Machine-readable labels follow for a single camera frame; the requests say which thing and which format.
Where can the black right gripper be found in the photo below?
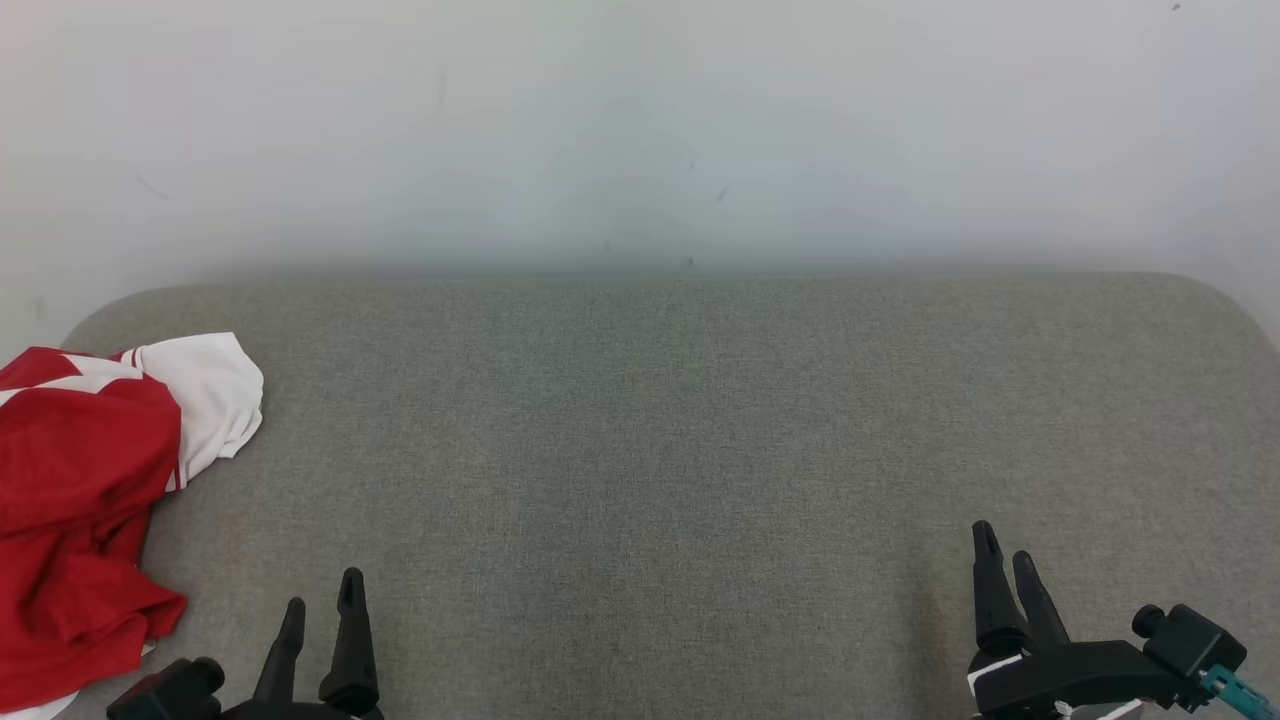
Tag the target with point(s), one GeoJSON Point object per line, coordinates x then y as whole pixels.
{"type": "Point", "coordinates": [1070, 675]}

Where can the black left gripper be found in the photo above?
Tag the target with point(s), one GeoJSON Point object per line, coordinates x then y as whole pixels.
{"type": "Point", "coordinates": [300, 711]}

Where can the red and white jersey shirt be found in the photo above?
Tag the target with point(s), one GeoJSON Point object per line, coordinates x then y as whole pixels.
{"type": "Point", "coordinates": [90, 440]}

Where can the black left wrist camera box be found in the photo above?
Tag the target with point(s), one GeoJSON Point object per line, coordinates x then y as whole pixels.
{"type": "Point", "coordinates": [165, 695]}

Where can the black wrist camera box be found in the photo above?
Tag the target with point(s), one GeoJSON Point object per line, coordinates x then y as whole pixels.
{"type": "Point", "coordinates": [1190, 640]}
{"type": "Point", "coordinates": [165, 695]}

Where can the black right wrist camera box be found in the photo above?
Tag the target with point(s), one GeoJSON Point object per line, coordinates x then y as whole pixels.
{"type": "Point", "coordinates": [1190, 640]}

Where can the teal right camera connector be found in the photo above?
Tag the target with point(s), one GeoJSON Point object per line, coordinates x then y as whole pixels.
{"type": "Point", "coordinates": [1235, 688]}

